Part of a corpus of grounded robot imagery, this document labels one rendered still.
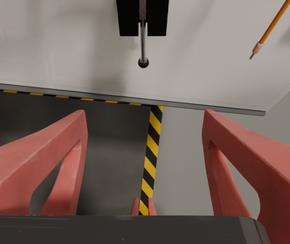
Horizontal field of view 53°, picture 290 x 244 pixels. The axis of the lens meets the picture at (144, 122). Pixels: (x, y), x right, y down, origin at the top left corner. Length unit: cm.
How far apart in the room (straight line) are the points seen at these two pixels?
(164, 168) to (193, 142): 20
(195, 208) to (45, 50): 130
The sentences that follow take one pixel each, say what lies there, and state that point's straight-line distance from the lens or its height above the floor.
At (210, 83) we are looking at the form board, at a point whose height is 92.
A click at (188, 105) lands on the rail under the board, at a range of 54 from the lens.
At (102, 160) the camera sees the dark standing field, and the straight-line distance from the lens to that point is 143.
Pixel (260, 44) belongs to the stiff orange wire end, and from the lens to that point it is 28.
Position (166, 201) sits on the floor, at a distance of 154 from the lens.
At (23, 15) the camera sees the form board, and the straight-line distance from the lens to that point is 41.
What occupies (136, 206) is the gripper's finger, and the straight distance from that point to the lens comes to 27.
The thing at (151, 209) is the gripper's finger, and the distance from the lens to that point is 27.
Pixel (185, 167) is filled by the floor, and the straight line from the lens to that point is 151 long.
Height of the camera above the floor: 138
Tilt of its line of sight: 78 degrees down
